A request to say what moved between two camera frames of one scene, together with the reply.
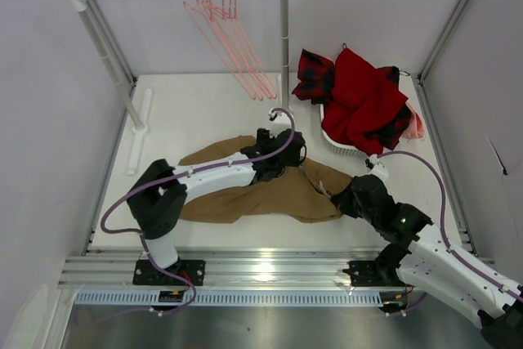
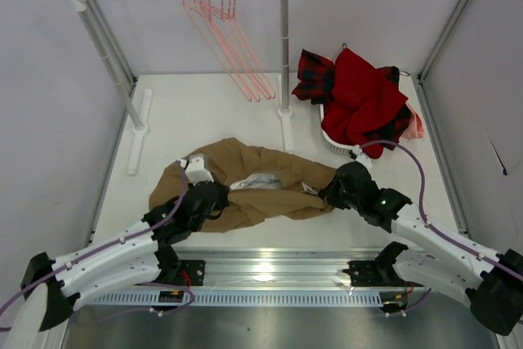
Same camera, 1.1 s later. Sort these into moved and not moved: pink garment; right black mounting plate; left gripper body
Moved: left gripper body
Not moved: pink garment; right black mounting plate
